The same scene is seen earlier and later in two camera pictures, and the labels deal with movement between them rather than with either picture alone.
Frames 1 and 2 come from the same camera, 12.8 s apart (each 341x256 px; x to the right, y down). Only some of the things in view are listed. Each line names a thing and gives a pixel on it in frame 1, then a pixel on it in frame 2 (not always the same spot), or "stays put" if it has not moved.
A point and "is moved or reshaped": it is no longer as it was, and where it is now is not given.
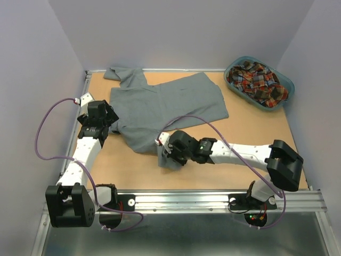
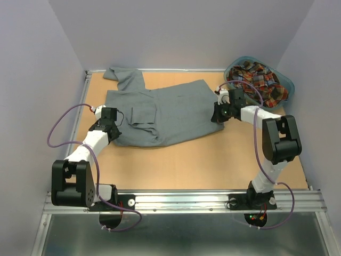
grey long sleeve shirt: (145, 111) is moved or reshaped
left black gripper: (111, 118) → (117, 134)
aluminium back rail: (167, 70) stays put
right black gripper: (172, 154) → (217, 117)
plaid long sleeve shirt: (258, 80) stays put
